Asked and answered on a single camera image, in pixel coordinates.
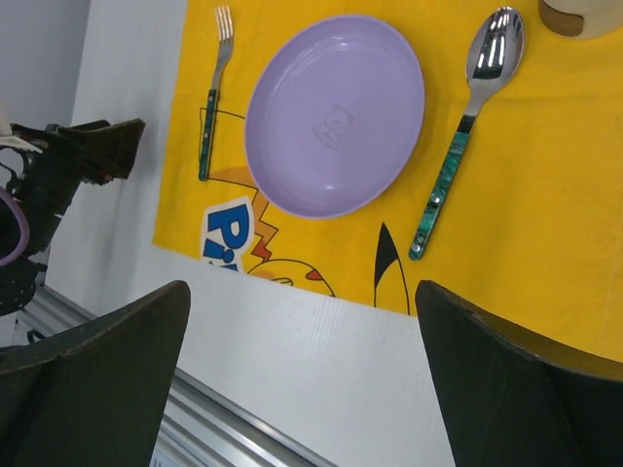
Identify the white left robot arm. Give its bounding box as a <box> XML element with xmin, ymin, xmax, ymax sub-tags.
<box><xmin>1</xmin><ymin>119</ymin><xmax>146</xmax><ymax>315</ymax></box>

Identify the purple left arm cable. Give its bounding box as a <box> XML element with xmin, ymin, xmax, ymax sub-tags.
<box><xmin>0</xmin><ymin>187</ymin><xmax>31</xmax><ymax>268</ymax></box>

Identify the spoon with green handle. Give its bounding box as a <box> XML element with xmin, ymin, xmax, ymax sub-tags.
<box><xmin>409</xmin><ymin>6</ymin><xmax>525</xmax><ymax>261</ymax></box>

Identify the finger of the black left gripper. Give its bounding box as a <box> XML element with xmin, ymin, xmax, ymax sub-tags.
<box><xmin>72</xmin><ymin>119</ymin><xmax>146</xmax><ymax>185</ymax></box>

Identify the purple plastic plate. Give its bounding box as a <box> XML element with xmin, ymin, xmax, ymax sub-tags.
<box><xmin>244</xmin><ymin>15</ymin><xmax>425</xmax><ymax>219</ymax></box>

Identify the aluminium rail frame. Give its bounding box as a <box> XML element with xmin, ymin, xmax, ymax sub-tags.
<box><xmin>14</xmin><ymin>286</ymin><xmax>332</xmax><ymax>467</ymax></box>

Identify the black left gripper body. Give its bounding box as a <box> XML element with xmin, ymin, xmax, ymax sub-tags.
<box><xmin>1</xmin><ymin>124</ymin><xmax>90</xmax><ymax>258</ymax></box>

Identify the fork with green handle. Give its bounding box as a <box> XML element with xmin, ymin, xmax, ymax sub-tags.
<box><xmin>198</xmin><ymin>5</ymin><xmax>234</xmax><ymax>181</ymax></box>

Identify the yellow cartoon placemat cloth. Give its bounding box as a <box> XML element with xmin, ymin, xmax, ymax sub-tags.
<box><xmin>154</xmin><ymin>1</ymin><xmax>622</xmax><ymax>360</ymax></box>

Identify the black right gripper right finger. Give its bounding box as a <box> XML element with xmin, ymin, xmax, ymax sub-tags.
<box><xmin>415</xmin><ymin>280</ymin><xmax>622</xmax><ymax>466</ymax></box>

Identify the beige metal cup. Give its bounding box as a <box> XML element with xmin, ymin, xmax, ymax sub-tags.
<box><xmin>537</xmin><ymin>0</ymin><xmax>622</xmax><ymax>39</ymax></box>

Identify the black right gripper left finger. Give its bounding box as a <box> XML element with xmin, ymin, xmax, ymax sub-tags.
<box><xmin>1</xmin><ymin>281</ymin><xmax>191</xmax><ymax>466</ymax></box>

